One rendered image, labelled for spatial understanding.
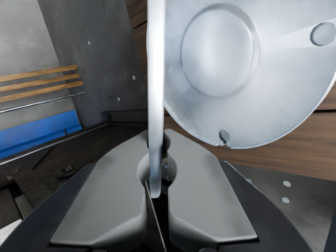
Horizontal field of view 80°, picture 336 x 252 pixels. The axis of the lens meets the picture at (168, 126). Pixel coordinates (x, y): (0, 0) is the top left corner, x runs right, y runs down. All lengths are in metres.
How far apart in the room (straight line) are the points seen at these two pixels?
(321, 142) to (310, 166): 0.04
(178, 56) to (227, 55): 0.09
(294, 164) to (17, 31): 1.96
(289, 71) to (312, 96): 0.04
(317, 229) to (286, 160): 0.55
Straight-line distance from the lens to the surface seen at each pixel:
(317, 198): 0.80
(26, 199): 0.62
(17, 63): 1.97
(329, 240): 0.54
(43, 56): 2.02
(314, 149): 0.32
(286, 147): 0.33
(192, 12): 0.34
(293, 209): 0.85
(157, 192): 0.16
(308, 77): 0.28
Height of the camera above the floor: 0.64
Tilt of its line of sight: 40 degrees down
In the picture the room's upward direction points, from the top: 116 degrees counter-clockwise
